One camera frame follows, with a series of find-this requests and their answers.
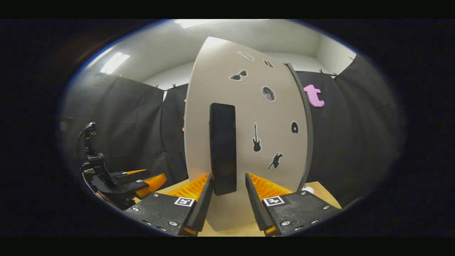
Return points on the dark grey cabinet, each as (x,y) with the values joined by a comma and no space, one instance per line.
(310,135)

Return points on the small white object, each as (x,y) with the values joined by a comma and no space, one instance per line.
(309,190)

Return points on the black backdrop cloth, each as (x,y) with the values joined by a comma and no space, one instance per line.
(355,142)

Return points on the ceiling light strip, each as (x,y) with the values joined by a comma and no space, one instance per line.
(114,63)
(192,22)

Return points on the light grey cabinet door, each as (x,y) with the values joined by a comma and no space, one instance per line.
(245,117)

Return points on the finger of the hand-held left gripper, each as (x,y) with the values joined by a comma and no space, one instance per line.
(133,186)
(119,174)

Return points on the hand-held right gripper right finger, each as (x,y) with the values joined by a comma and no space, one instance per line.
(256,209)

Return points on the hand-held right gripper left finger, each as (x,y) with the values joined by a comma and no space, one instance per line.
(202,209)

